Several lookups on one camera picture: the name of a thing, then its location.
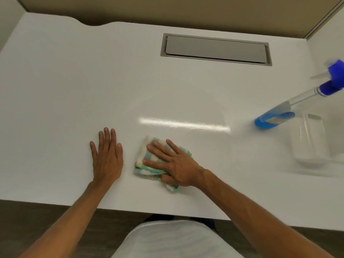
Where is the striped green white cleaning cloth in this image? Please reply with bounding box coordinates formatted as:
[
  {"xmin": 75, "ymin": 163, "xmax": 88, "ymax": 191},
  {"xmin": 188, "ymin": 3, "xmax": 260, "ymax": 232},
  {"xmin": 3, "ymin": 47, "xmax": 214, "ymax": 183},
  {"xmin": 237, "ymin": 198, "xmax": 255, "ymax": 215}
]
[{"xmin": 134, "ymin": 136, "xmax": 193, "ymax": 193}]

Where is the person's right forearm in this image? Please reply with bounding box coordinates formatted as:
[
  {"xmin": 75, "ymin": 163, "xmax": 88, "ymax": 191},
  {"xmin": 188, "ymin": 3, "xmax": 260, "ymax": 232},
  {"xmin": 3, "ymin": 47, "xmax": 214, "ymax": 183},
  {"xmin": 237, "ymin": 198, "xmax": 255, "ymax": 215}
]
[{"xmin": 198, "ymin": 169, "xmax": 335, "ymax": 258}]

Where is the person's left forearm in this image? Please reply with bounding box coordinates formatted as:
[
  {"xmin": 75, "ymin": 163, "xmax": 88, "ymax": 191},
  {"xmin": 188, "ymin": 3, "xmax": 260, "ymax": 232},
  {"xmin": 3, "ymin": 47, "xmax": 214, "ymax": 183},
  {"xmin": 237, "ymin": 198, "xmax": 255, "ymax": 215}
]
[{"xmin": 17, "ymin": 181, "xmax": 110, "ymax": 258}]

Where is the grey desk cable hatch cover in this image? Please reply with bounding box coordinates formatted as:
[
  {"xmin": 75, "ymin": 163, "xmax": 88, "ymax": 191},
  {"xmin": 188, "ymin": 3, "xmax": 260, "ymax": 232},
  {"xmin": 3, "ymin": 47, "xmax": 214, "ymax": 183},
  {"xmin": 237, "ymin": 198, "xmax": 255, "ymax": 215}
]
[{"xmin": 160, "ymin": 33, "xmax": 273, "ymax": 66}]

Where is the clear spray bottle blue trigger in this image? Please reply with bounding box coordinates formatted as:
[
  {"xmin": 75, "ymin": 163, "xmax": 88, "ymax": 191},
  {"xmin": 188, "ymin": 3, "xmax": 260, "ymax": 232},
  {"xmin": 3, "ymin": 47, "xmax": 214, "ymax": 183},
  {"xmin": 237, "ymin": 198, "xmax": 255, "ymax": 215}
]
[{"xmin": 254, "ymin": 59, "xmax": 344, "ymax": 130}]

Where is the person's right hand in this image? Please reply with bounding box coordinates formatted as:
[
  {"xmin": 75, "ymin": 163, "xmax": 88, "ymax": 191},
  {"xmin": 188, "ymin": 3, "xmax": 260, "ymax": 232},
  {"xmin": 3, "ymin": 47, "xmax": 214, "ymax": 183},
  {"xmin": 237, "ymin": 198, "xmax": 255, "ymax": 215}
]
[{"xmin": 142, "ymin": 139, "xmax": 206, "ymax": 187}]

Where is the person's white shirt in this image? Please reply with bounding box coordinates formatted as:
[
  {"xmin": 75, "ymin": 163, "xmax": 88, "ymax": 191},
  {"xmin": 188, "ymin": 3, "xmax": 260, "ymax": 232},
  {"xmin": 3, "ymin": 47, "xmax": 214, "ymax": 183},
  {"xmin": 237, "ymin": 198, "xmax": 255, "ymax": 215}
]
[{"xmin": 111, "ymin": 220, "xmax": 244, "ymax": 258}]

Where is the clear plastic container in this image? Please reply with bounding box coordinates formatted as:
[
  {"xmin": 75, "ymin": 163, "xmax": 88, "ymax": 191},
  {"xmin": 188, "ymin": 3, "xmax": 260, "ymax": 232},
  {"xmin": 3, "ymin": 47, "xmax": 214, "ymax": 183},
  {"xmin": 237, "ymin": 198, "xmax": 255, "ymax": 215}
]
[{"xmin": 290, "ymin": 113, "xmax": 344, "ymax": 171}]

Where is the person's left hand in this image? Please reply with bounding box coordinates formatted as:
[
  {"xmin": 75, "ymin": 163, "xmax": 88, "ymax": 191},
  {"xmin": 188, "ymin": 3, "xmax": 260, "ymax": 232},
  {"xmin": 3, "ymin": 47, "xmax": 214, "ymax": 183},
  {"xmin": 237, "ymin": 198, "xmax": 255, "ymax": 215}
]
[{"xmin": 90, "ymin": 127, "xmax": 124, "ymax": 188}]

